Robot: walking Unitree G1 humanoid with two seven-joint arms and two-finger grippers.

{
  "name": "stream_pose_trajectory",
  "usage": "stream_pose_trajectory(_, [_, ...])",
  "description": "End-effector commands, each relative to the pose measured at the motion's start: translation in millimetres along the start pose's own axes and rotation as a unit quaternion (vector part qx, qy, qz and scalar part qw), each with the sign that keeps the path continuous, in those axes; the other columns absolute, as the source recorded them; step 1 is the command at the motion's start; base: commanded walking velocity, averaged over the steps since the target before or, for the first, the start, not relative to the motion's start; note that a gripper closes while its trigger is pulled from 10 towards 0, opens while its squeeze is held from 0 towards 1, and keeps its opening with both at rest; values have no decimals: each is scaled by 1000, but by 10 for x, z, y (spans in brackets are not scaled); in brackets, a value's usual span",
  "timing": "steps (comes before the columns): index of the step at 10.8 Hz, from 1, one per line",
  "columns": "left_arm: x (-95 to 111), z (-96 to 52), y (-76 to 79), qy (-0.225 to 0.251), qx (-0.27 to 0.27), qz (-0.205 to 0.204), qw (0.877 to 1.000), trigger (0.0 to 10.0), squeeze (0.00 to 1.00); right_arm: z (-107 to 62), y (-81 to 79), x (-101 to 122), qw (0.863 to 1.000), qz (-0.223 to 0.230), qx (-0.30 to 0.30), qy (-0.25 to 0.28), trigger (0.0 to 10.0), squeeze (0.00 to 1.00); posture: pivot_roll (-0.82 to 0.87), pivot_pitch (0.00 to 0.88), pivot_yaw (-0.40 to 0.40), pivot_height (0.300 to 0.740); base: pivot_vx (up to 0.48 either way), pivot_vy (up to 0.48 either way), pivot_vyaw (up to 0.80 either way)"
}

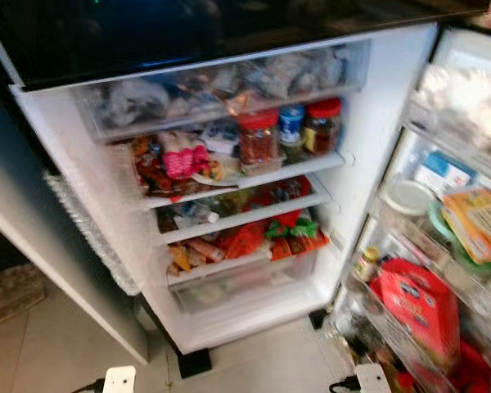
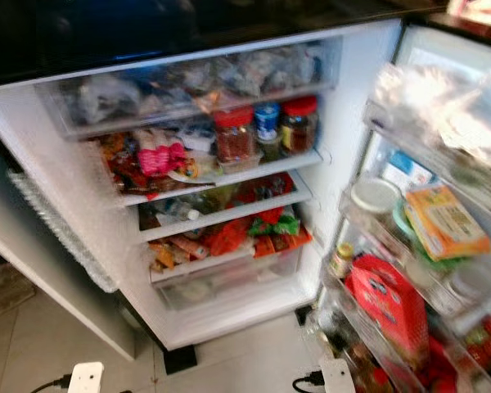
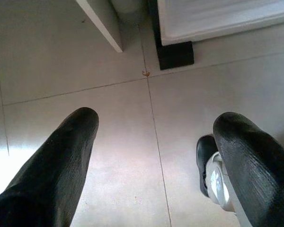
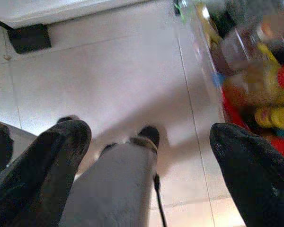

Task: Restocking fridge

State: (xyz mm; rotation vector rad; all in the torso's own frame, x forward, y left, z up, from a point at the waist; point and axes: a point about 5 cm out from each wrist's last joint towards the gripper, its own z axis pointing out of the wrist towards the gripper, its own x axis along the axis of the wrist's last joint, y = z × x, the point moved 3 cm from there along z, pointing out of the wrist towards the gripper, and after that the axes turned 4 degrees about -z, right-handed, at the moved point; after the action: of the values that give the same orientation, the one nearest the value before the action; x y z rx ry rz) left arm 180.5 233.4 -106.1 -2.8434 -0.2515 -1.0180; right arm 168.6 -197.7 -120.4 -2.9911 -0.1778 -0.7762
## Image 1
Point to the white fridge door with bins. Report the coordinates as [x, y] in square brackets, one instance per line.
[475, 49]

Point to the black glass fridge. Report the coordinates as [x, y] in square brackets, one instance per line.
[376, 123]

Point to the white fridge shelf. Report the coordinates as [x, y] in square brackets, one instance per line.
[245, 215]
[213, 268]
[262, 178]

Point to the clear plastic fridge drawer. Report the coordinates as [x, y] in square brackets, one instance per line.
[221, 90]

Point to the orange printed food packet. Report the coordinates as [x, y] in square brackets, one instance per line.
[477, 225]

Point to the blue white carton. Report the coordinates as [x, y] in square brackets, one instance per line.
[442, 173]

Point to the white lid jar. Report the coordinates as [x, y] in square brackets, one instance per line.
[407, 201]

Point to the clear plastic food bags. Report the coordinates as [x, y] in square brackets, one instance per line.
[462, 102]

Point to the red cardboard box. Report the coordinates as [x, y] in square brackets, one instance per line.
[417, 315]

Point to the small yellow cap bottle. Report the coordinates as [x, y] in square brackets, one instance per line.
[366, 264]

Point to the dark jar with red lid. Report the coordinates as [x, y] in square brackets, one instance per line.
[323, 127]

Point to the green food packet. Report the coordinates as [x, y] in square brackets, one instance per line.
[299, 229]

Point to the blue lid jar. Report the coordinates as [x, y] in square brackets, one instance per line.
[291, 127]

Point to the orange red food packet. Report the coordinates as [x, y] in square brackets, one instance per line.
[245, 240]

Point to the clear crisper drawer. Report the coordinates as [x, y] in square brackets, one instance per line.
[245, 286]

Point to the pink snack packet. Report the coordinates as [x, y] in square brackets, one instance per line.
[185, 157]

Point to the red snack packet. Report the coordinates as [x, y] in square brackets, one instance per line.
[150, 168]

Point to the clear bubble padding strip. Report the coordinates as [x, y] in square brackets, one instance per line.
[90, 233]

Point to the brown speckled floor rug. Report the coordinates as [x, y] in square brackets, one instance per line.
[12, 296]

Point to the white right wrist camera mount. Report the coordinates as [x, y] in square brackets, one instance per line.
[373, 379]

